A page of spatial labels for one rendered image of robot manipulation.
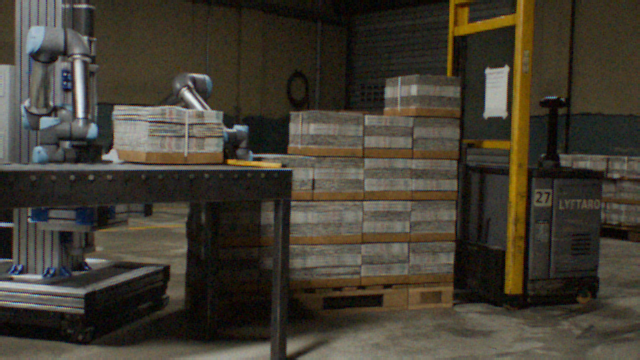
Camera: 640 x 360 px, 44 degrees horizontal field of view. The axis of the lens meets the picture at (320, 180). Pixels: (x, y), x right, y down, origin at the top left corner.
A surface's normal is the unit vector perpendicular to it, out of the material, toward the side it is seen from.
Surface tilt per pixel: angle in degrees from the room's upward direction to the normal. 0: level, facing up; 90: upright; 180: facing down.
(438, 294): 90
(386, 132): 90
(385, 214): 90
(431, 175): 90
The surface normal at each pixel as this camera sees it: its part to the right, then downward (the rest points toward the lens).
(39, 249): -0.25, 0.04
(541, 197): 0.39, 0.06
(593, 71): -0.74, 0.01
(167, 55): 0.67, 0.06
